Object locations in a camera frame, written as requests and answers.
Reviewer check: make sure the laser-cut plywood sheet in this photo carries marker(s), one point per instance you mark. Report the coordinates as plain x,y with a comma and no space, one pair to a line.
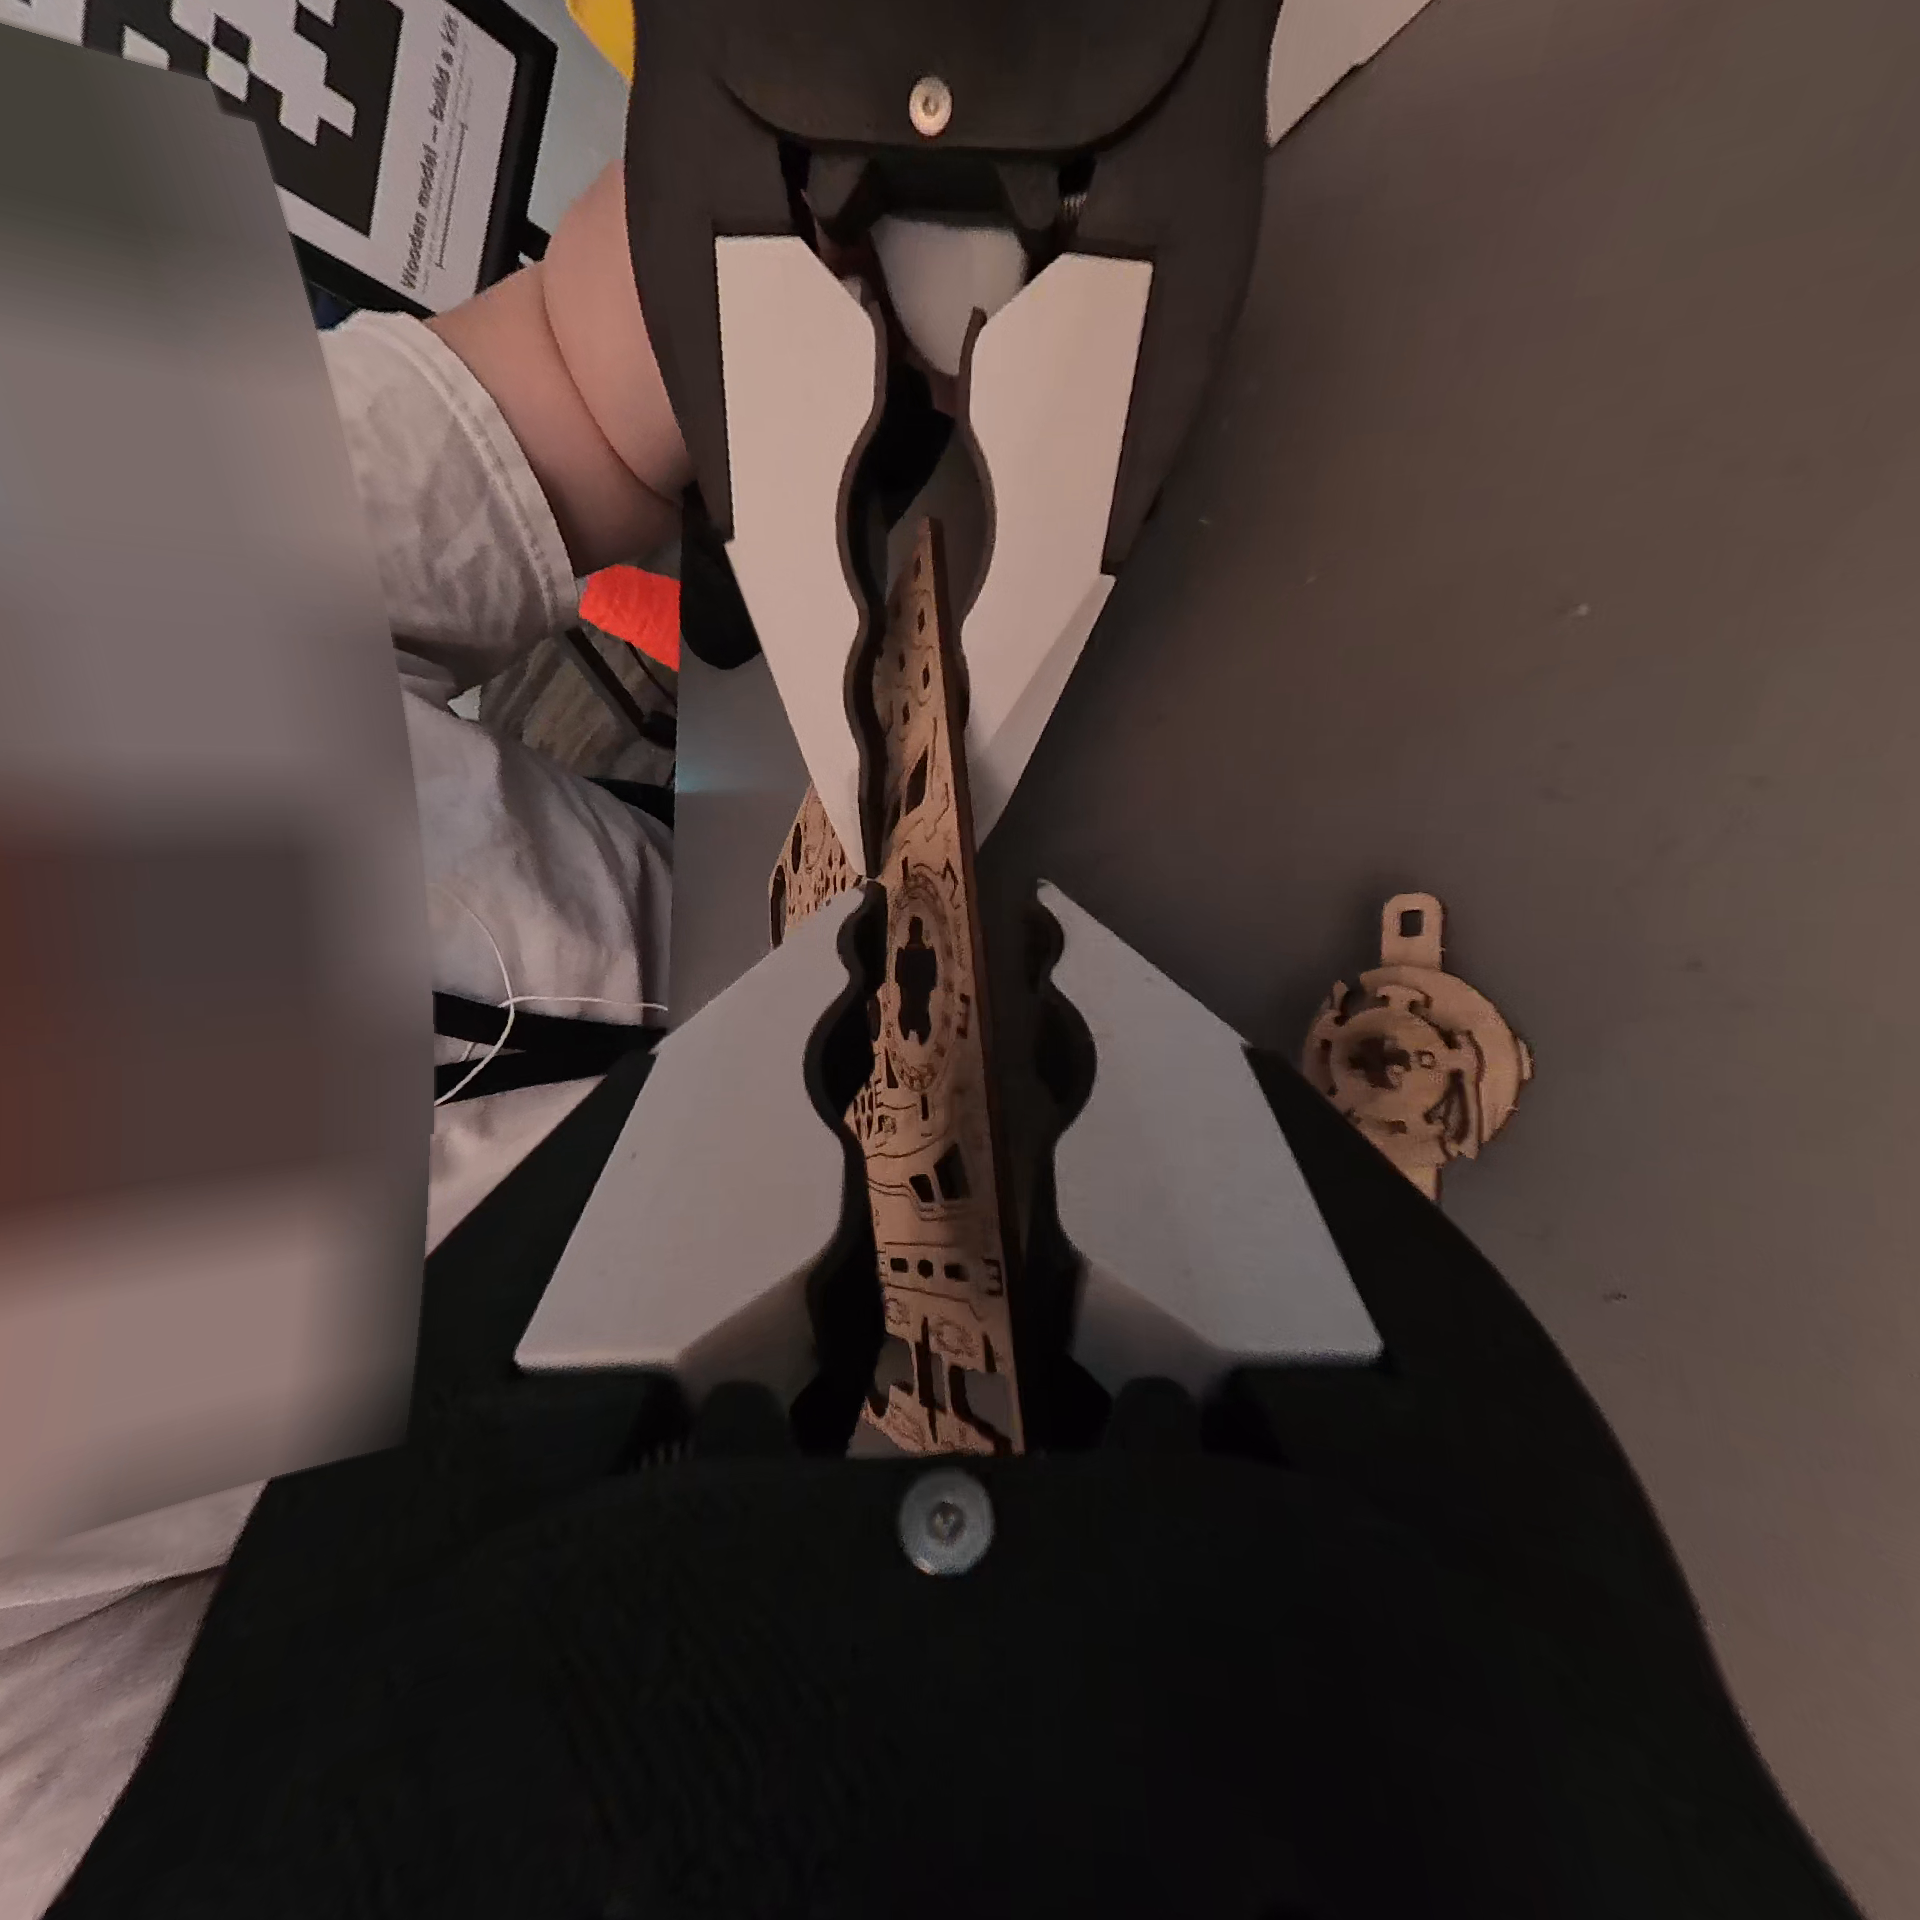
938,1277

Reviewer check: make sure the orange object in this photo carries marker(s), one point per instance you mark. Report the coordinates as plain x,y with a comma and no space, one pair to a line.
630,616

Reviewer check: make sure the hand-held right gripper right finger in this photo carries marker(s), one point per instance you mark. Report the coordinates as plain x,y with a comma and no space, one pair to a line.
1201,1202

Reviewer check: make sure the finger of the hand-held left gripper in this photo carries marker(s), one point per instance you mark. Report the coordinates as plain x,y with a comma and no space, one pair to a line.
1065,436
781,452

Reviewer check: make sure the person's left forearm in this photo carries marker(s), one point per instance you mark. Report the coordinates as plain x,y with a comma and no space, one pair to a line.
600,346

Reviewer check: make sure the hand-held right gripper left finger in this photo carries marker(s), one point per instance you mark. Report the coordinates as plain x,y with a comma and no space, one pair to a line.
705,1202

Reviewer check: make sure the round wooden model assembly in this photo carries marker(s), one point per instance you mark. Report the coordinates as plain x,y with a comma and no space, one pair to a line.
1478,1051

